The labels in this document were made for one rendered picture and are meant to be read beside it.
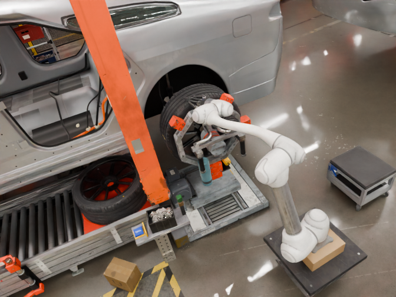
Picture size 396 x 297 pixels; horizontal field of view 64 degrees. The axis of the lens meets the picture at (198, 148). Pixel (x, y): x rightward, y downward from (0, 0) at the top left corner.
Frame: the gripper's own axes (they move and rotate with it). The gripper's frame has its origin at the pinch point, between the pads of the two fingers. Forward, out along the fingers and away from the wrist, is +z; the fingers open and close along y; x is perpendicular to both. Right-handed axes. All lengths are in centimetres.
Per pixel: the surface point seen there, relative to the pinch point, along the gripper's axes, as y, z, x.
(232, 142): 7, -15, -53
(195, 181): -25, 22, -91
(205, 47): 42.8, 10.7, 12.3
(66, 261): -146, 49, -56
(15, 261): -164, 53, -22
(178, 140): -25.8, -1.4, -18.0
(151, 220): -82, -4, -48
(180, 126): -19.4, -4.0, -8.0
